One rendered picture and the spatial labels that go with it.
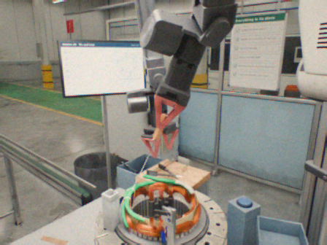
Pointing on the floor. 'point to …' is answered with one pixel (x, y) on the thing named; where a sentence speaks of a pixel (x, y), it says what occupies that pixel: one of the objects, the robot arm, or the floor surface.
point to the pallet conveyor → (63, 186)
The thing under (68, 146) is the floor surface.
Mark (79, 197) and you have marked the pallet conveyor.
